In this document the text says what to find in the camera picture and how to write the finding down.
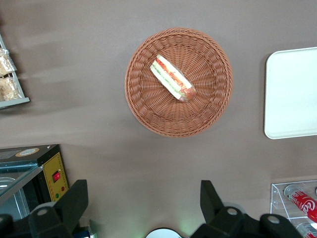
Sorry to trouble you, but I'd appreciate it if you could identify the round brown wicker basket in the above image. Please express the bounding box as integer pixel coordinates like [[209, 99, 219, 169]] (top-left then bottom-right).
[[124, 27, 234, 138]]

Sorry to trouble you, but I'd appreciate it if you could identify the red cola bottle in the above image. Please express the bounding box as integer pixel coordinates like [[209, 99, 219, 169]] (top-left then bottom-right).
[[283, 184, 317, 223], [296, 222, 317, 238]]

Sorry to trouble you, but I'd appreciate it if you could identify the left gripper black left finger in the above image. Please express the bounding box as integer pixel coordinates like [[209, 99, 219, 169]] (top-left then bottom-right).
[[27, 179, 89, 238]]

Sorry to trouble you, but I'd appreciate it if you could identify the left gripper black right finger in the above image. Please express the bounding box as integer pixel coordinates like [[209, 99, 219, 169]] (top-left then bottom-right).
[[190, 179, 245, 238]]

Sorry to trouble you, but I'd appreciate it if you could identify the clear bag of rice crackers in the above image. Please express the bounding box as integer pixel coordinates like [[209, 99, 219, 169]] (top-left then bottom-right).
[[0, 76, 22, 102], [0, 48, 16, 77]]

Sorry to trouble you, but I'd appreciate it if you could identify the steel warmer pan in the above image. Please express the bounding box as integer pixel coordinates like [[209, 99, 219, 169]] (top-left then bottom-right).
[[0, 176, 31, 221]]

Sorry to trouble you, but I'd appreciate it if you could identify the cream plastic tray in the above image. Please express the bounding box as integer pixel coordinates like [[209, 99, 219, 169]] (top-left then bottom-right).
[[264, 47, 317, 140]]

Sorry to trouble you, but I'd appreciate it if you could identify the clear acrylic bottle rack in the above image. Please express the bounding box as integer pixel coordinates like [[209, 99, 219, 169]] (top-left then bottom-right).
[[269, 179, 317, 238]]

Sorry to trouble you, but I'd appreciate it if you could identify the black food warmer cabinet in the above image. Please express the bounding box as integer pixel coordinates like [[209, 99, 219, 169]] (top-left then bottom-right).
[[0, 144, 70, 222]]

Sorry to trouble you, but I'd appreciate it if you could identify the tray of packaged pastries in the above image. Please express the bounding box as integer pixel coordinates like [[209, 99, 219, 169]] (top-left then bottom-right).
[[0, 34, 31, 110]]

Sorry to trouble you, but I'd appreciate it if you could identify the triangle sandwich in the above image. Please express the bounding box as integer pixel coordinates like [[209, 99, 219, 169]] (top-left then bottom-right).
[[151, 54, 197, 103]]

